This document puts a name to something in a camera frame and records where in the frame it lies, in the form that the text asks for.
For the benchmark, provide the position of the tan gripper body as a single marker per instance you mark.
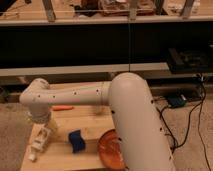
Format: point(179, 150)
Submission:
point(51, 125)

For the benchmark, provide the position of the white lotion bottle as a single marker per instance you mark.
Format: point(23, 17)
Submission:
point(39, 144)

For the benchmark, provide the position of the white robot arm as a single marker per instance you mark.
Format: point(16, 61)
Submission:
point(142, 139)

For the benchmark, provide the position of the orange toy carrot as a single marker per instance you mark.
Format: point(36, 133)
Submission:
point(62, 107)

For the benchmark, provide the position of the blue sponge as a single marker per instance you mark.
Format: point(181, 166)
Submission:
point(76, 140)

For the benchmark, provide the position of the orange ribbed plate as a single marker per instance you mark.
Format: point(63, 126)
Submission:
point(109, 151)

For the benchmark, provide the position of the wooden shelf rack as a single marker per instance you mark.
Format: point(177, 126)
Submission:
point(77, 12)

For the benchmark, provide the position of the black power adapter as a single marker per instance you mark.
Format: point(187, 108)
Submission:
point(176, 101)

